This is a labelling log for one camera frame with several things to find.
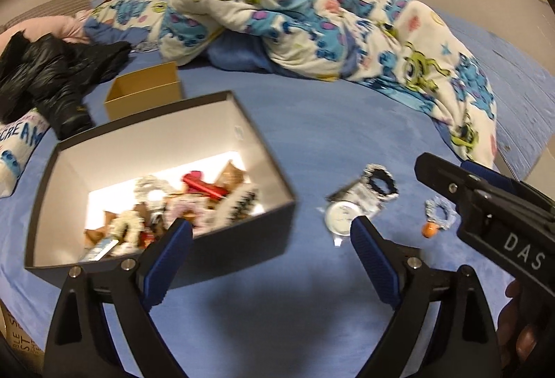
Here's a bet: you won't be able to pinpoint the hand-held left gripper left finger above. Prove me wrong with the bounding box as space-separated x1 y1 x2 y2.
43 217 194 378

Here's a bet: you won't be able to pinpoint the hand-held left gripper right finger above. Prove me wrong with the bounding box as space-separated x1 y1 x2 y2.
350 214 504 378

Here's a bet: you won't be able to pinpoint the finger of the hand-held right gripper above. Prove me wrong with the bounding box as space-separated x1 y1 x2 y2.
415 152 475 206
460 160 521 186

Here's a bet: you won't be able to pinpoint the black storage box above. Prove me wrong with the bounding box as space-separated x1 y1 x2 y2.
24 89 298 290

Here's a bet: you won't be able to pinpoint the person's right hand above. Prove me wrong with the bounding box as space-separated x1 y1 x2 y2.
496 280 540 361

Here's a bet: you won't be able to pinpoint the blue lace scrunchie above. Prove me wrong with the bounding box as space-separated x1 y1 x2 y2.
425 195 461 229

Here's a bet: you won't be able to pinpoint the black scrunchie with cat charm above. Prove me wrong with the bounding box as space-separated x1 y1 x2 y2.
363 163 399 205

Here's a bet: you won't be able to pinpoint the round badge in labelled bag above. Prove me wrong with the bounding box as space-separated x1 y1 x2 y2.
318 181 386 249

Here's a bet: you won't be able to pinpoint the white lace scrunchie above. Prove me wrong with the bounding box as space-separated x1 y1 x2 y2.
134 176 174 205

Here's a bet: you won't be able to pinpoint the red packet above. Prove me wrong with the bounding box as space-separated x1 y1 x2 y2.
181 171 230 199

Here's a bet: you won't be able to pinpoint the black and white striped accessory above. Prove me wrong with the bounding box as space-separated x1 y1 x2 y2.
214 183 261 225

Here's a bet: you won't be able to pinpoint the blue ribbed bed pad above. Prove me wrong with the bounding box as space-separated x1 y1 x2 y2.
434 11 555 183

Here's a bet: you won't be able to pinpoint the brown snack packet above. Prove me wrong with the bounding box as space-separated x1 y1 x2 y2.
214 160 248 188

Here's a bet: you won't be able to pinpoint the blue fleece bed sheet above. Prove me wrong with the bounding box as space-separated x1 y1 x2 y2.
0 0 555 378

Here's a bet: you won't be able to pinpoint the gold cardboard box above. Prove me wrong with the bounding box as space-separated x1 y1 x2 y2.
103 61 185 122

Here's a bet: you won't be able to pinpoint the brown cardboard box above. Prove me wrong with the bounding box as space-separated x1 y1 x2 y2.
0 302 46 357

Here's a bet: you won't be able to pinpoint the white printed pillow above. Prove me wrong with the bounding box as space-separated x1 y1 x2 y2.
0 109 50 199

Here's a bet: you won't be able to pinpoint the cartoon monster printed blanket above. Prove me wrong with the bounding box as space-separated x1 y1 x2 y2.
84 0 497 168

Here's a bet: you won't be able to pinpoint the black puffer jacket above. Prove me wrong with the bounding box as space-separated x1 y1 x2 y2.
0 31 133 140

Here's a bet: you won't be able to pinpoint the pink cloth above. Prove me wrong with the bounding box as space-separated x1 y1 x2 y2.
0 14 92 53

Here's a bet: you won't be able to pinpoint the grey striped cushion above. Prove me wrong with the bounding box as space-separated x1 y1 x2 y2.
0 0 89 32

